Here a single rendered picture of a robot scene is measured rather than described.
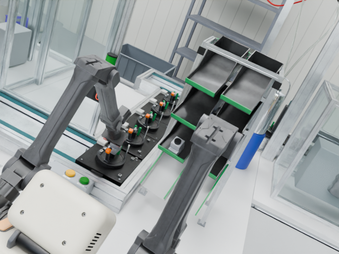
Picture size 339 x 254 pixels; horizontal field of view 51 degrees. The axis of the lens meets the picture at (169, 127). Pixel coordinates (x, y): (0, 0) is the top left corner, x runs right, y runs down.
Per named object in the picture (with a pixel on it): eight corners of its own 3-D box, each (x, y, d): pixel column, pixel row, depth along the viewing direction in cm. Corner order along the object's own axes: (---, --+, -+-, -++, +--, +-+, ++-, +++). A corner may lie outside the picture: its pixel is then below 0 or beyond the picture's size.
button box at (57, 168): (83, 199, 151) (87, 189, 148) (42, 177, 154) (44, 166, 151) (91, 191, 157) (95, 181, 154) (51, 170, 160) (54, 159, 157)
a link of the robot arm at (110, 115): (80, 62, 106) (109, 80, 105) (92, 50, 108) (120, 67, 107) (97, 121, 146) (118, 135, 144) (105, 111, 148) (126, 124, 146)
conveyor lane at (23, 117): (114, 201, 163) (121, 185, 159) (-34, 121, 174) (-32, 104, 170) (138, 173, 188) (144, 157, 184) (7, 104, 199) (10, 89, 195)
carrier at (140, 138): (141, 162, 182) (149, 142, 176) (101, 141, 185) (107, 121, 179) (157, 144, 203) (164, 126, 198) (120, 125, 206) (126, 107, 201)
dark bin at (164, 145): (182, 164, 148) (185, 153, 143) (157, 147, 152) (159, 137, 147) (214, 124, 165) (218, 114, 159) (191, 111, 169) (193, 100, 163)
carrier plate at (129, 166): (120, 186, 159) (121, 183, 158) (74, 162, 162) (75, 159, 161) (140, 163, 180) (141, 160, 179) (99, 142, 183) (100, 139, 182)
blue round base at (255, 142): (245, 173, 230) (265, 139, 219) (224, 162, 232) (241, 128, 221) (248, 162, 244) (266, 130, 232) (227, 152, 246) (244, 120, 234)
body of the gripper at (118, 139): (109, 125, 161) (107, 118, 154) (128, 135, 160) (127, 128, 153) (101, 136, 159) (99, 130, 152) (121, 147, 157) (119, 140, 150)
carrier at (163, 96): (180, 117, 247) (187, 101, 242) (150, 102, 250) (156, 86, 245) (189, 106, 268) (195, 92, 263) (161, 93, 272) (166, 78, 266)
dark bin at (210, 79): (213, 98, 134) (217, 83, 129) (184, 82, 138) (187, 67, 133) (244, 62, 151) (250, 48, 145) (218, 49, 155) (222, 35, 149)
